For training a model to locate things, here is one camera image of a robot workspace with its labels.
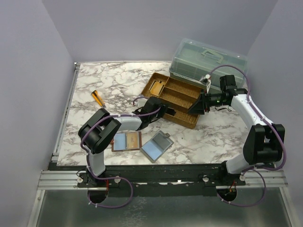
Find woven wicker divided tray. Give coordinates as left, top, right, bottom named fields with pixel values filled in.
left=141, top=72, right=201, bottom=129

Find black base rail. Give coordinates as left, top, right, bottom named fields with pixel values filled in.
left=47, top=163, right=251, bottom=198

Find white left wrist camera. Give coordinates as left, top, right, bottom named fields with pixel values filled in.
left=136, top=96, right=149, bottom=108

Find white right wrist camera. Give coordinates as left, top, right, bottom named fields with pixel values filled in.
left=200, top=74, right=211, bottom=94

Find grey card holder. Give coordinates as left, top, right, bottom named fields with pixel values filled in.
left=140, top=131, right=174, bottom=163

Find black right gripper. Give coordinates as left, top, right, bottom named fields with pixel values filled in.
left=188, top=89, right=228, bottom=114

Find gold VIP card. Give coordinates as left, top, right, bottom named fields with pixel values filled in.
left=126, top=132, right=140, bottom=149

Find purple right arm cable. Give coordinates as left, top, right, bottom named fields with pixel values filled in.
left=208, top=65, right=288, bottom=206

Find clear green plastic toolbox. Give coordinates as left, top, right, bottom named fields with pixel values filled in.
left=169, top=38, right=248, bottom=93

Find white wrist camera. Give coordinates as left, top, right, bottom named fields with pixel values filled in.
left=200, top=74, right=211, bottom=94
left=136, top=96, right=149, bottom=108

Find yellow cards in tray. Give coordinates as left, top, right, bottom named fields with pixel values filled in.
left=149, top=80, right=166, bottom=96

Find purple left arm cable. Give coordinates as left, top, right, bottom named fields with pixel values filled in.
left=80, top=96, right=161, bottom=209

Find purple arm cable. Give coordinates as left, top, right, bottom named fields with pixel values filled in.
left=80, top=96, right=161, bottom=209
left=208, top=65, right=288, bottom=206

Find brown open card holder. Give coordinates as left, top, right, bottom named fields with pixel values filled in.
left=110, top=131, right=142, bottom=152

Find grey credit card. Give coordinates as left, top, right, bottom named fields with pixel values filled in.
left=152, top=133, right=171, bottom=150
left=166, top=108, right=176, bottom=116

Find orange utility knife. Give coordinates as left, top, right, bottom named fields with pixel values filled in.
left=91, top=90, right=106, bottom=108

